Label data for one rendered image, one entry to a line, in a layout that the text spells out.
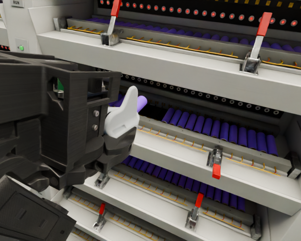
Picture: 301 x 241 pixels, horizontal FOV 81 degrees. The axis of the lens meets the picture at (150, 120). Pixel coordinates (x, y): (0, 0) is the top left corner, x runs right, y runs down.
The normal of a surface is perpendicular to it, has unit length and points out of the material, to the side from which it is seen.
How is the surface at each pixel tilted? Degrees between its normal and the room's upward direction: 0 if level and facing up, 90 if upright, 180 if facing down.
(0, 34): 106
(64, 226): 88
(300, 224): 90
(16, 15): 90
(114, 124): 90
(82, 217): 16
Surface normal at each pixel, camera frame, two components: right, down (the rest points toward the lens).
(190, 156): 0.05, -0.78
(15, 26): -0.36, 0.32
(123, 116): 0.91, 0.30
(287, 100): -0.39, 0.56
